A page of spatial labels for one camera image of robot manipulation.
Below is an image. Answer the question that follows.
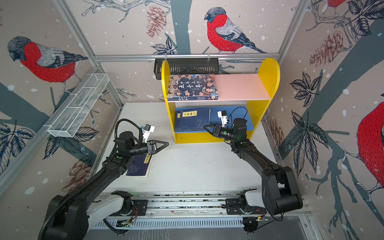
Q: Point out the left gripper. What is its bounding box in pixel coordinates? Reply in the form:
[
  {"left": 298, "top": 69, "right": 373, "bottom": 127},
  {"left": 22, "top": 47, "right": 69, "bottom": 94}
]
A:
[{"left": 128, "top": 139, "right": 168, "bottom": 158}]

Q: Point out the blue book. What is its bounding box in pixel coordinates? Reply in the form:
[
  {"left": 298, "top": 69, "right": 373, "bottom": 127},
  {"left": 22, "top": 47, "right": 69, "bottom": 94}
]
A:
[
  {"left": 126, "top": 154, "right": 153, "bottom": 178},
  {"left": 174, "top": 109, "right": 210, "bottom": 132},
  {"left": 178, "top": 108, "right": 211, "bottom": 129}
]

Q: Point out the large illustrated box book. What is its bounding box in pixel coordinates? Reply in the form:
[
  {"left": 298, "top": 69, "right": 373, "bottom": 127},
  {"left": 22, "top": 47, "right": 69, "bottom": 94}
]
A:
[{"left": 166, "top": 74, "right": 219, "bottom": 102}]

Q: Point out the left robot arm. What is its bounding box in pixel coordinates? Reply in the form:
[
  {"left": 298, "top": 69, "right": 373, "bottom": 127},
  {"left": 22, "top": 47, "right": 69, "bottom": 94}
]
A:
[{"left": 38, "top": 131, "right": 169, "bottom": 240}]

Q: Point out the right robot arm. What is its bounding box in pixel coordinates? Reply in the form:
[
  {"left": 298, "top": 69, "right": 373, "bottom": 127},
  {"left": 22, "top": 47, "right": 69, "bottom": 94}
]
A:
[{"left": 204, "top": 118, "right": 303, "bottom": 216}]

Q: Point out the yellow pink blue bookshelf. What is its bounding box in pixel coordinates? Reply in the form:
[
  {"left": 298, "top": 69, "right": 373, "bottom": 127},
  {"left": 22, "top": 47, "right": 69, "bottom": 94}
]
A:
[{"left": 161, "top": 58, "right": 281, "bottom": 144}]

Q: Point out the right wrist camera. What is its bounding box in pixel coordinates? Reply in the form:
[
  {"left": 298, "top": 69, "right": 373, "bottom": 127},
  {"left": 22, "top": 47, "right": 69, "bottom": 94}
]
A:
[{"left": 218, "top": 111, "right": 229, "bottom": 128}]

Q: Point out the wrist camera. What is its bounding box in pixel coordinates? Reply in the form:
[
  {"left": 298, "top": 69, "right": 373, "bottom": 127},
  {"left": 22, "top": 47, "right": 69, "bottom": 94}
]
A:
[
  {"left": 218, "top": 111, "right": 229, "bottom": 128},
  {"left": 142, "top": 124, "right": 155, "bottom": 143}
]

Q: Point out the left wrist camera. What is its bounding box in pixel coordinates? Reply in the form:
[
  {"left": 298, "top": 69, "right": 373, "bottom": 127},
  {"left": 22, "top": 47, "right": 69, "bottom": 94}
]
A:
[{"left": 142, "top": 124, "right": 155, "bottom": 143}]

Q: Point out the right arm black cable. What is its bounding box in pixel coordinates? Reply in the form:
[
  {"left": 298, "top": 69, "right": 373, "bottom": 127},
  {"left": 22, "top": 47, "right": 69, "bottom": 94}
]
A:
[{"left": 227, "top": 106, "right": 249, "bottom": 124}]

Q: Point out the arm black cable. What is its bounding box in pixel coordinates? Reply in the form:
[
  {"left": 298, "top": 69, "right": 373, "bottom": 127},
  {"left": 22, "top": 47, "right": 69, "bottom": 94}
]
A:
[
  {"left": 227, "top": 106, "right": 249, "bottom": 124},
  {"left": 114, "top": 118, "right": 143, "bottom": 142}
]

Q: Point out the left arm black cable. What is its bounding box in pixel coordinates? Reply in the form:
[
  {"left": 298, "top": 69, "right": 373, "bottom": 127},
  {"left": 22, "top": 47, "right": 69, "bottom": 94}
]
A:
[{"left": 114, "top": 118, "right": 143, "bottom": 142}]

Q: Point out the black slotted wall basket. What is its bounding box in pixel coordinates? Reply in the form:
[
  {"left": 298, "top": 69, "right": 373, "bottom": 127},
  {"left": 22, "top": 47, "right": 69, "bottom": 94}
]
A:
[{"left": 168, "top": 58, "right": 219, "bottom": 75}]

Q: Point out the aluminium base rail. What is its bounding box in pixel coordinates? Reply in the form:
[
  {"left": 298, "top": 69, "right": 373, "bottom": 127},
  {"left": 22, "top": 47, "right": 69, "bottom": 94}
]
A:
[{"left": 61, "top": 191, "right": 313, "bottom": 230}]

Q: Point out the white wire mesh basket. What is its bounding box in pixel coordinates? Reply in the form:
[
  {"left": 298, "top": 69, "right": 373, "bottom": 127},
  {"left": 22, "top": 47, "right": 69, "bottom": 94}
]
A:
[{"left": 48, "top": 73, "right": 110, "bottom": 138}]

